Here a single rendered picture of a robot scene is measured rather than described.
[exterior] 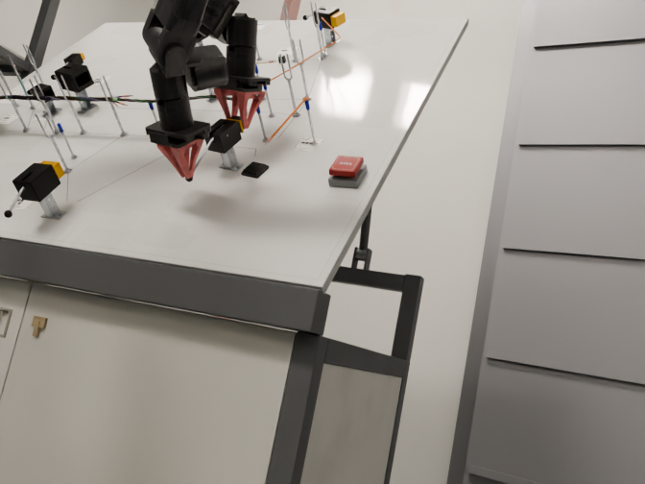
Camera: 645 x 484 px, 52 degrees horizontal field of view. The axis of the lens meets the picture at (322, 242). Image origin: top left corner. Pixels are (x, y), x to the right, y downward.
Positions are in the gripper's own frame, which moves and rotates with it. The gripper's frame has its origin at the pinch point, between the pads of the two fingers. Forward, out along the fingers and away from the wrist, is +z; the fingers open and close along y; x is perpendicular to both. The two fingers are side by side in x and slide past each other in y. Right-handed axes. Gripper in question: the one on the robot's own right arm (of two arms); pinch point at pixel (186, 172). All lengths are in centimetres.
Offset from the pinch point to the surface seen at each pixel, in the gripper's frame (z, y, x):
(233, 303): 10.8, -23.1, 16.9
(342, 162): -0.2, -24.2, -15.0
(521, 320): 116, -27, -134
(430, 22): -8, -9, -84
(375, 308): 132, 38, -132
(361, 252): 37, -12, -41
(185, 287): 10.2, -13.8, 17.6
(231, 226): 6.4, -12.4, 3.4
